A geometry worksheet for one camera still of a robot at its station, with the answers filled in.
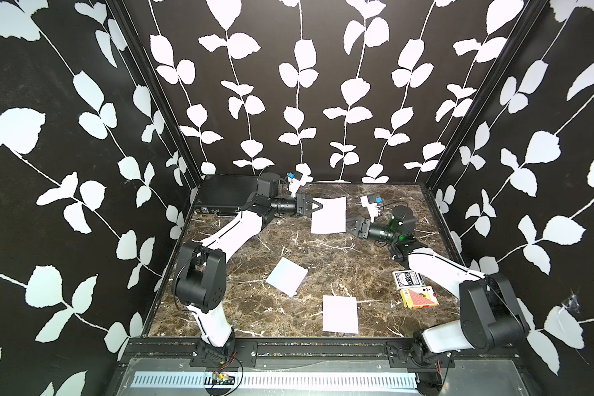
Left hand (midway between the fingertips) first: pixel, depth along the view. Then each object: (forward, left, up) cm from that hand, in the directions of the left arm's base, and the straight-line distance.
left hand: (323, 205), depth 78 cm
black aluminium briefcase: (+33, +43, -29) cm, 62 cm away
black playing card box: (-16, -32, -25) cm, 43 cm away
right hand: (-5, -5, -4) cm, 8 cm away
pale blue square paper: (-12, +13, -27) cm, 33 cm away
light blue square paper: (-3, -3, -3) cm, 5 cm away
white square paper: (-26, -5, -27) cm, 38 cm away
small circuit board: (-43, +32, -27) cm, 60 cm away
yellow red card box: (-22, -34, -26) cm, 48 cm away
